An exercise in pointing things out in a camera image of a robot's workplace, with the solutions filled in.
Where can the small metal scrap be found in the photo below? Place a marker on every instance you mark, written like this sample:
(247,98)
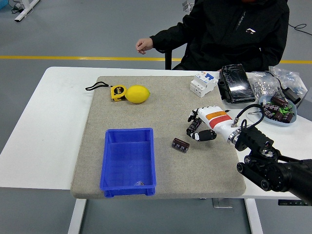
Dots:
(139,183)

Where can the yellow tape measure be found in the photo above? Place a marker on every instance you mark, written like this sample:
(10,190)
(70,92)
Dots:
(118,92)

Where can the blue plastic box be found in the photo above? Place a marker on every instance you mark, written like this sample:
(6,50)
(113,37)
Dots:
(143,168)

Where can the clear bag of metal nuts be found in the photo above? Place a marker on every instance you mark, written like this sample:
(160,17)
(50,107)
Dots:
(262,85)

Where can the white desk frame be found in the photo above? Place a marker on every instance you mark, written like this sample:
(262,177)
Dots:
(24,13)

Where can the person's right hand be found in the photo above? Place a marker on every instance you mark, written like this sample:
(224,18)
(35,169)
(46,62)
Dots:
(144,45)

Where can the black plastic-wrapped case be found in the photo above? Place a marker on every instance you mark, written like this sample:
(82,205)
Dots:
(236,85)

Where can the yellow lemon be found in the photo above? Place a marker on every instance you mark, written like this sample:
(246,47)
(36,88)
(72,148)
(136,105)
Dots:
(137,94)

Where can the black desk control panel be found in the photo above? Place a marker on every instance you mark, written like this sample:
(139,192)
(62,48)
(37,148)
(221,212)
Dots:
(290,202)

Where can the grey-brown mat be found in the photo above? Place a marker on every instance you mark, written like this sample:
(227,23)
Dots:
(109,114)

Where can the white circuit breaker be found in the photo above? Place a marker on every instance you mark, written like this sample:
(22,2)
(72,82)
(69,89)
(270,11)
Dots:
(202,85)

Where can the black chair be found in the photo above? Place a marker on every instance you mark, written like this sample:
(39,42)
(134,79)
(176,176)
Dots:
(168,58)

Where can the clear bag of blue parts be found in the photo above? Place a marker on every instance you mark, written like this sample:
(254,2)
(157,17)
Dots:
(290,78)

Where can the light blue bowl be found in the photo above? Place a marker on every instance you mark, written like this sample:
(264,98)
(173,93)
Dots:
(282,124)

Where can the green plastic connectors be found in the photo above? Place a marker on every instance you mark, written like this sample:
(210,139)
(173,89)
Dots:
(284,110)

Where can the light blue object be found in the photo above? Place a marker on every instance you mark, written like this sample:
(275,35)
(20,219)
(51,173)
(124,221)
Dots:
(3,3)

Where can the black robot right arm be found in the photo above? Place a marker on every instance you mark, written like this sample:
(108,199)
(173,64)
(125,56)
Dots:
(278,173)

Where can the white table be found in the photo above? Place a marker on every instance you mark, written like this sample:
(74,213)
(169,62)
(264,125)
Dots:
(48,122)

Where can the dark brown cylindrical battery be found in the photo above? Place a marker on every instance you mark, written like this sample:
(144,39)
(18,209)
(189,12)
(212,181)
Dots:
(193,126)
(181,145)
(279,101)
(270,106)
(288,117)
(269,113)
(278,115)

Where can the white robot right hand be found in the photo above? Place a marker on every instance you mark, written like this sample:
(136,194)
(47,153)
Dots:
(217,119)

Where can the person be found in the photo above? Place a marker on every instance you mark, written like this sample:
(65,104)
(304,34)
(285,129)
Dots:
(231,31)

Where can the white floor stand base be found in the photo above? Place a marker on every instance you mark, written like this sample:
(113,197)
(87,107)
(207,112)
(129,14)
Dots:
(186,6)

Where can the person's right forearm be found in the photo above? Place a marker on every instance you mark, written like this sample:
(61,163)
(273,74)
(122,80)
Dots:
(168,40)

